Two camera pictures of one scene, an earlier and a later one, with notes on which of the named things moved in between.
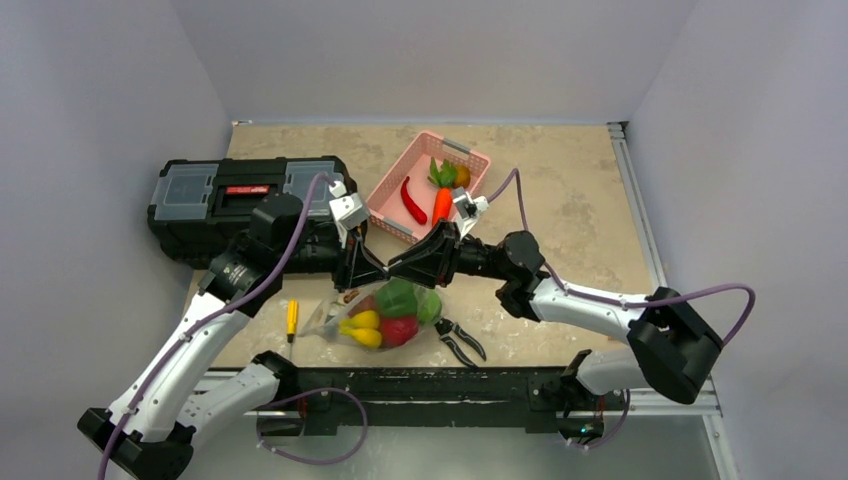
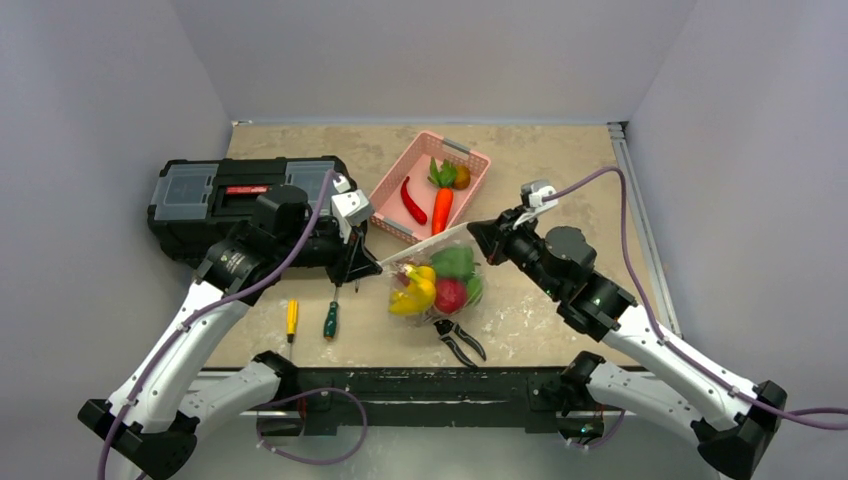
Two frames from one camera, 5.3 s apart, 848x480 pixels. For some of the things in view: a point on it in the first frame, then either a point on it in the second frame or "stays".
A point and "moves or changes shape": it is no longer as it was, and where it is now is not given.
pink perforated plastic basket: x=416 y=195 stays
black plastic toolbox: x=201 y=206 stays
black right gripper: x=452 y=250 -> x=497 y=240
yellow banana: x=362 y=325 -> x=420 y=293
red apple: x=397 y=330 -> x=450 y=295
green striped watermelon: x=428 y=305 -> x=475 y=290
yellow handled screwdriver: x=292 y=319 stays
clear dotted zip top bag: x=386 y=315 moves or changes shape
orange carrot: x=442 y=205 stays
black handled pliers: x=444 y=328 stays
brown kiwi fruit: x=463 y=176 stays
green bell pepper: x=397 y=297 moves or changes shape
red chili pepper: x=410 y=205 stays
